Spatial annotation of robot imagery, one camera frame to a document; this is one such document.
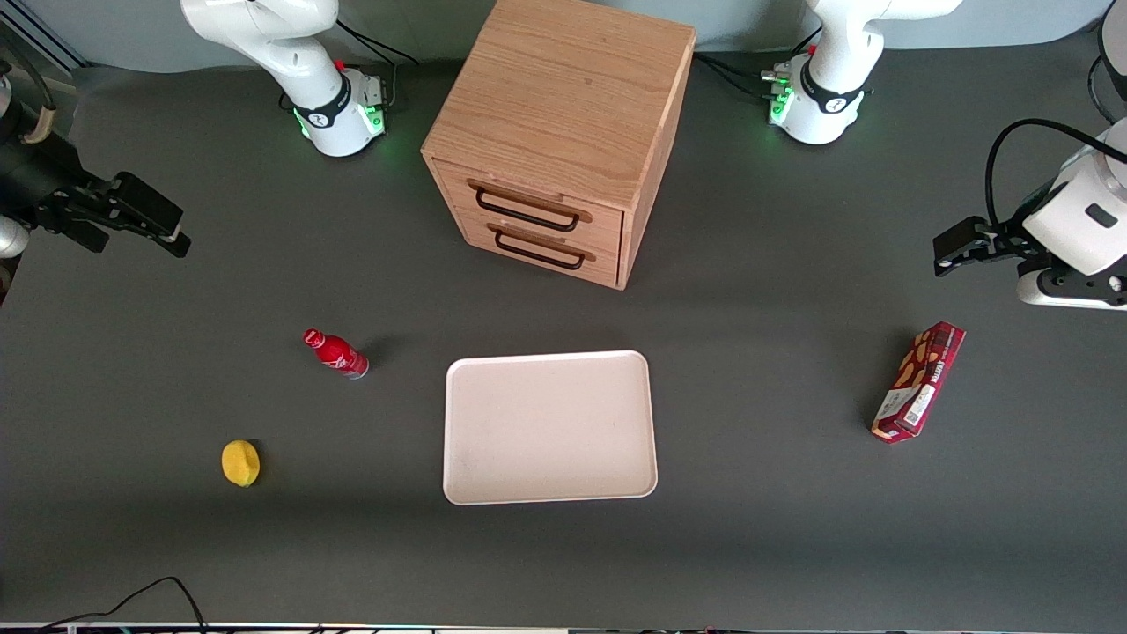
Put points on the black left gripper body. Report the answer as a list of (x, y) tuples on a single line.
[(1004, 240)]

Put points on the white rectangular plastic tray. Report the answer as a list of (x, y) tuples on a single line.
[(550, 429)]

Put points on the yellow lemon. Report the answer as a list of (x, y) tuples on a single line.
[(240, 463)]

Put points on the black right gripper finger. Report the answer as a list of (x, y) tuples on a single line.
[(148, 204), (174, 244)]

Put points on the red coke bottle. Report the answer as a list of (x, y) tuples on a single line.
[(338, 354)]

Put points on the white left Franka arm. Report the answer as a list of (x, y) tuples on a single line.
[(823, 110)]

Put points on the wooden drawer cabinet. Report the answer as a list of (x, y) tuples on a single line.
[(563, 97)]

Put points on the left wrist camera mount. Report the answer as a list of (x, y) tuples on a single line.
[(1070, 289)]

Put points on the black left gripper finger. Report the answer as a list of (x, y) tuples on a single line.
[(964, 236), (961, 263)]

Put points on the red snack box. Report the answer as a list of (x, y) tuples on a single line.
[(920, 380)]

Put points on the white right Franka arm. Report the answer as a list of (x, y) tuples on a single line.
[(327, 110)]

